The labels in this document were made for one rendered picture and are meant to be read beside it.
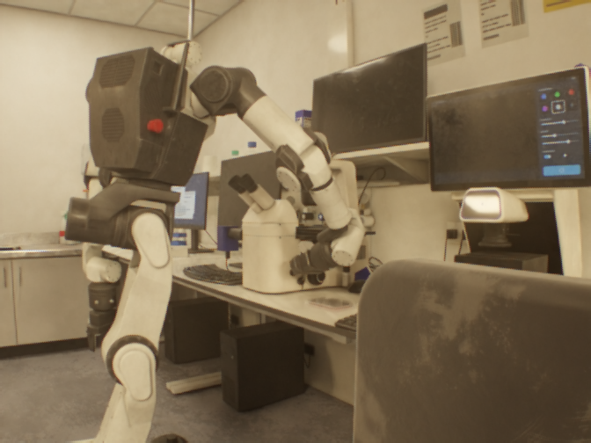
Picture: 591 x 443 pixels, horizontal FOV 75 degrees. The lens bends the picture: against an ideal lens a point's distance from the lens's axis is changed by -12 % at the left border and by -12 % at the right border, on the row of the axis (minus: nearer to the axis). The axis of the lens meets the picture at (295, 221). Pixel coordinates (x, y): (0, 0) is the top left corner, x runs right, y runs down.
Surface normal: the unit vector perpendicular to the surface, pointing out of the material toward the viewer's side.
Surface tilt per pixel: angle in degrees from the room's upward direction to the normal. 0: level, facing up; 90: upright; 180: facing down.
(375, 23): 90
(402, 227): 90
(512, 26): 90
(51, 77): 90
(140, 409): 115
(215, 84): 105
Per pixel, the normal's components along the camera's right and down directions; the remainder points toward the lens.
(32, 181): 0.61, 0.02
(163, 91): 0.89, 0.10
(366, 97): -0.79, -0.05
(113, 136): -0.45, 0.15
